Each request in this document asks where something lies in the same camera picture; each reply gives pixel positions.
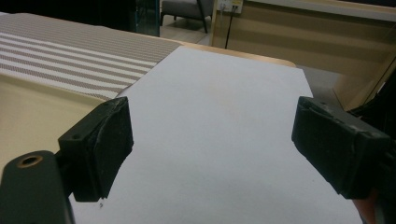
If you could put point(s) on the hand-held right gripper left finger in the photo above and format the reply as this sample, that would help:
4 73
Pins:
99 149

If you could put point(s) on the white wall socket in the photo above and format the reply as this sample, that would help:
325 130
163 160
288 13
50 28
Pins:
230 4

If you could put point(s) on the black curtain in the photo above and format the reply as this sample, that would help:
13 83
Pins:
381 99

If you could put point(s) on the light wooden counter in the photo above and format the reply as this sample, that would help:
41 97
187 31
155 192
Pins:
295 34

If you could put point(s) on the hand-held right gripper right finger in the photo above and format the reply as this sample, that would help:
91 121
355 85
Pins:
339 149

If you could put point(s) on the grey chair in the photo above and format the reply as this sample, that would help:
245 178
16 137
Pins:
186 9

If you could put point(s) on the dark cabinet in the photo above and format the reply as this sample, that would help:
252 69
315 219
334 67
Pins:
148 15

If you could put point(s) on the wooden table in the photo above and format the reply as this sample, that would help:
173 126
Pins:
243 55

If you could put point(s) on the beige plastic tray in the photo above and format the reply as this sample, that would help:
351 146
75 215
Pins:
34 118

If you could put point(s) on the striped woven placemat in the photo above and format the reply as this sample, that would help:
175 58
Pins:
77 56

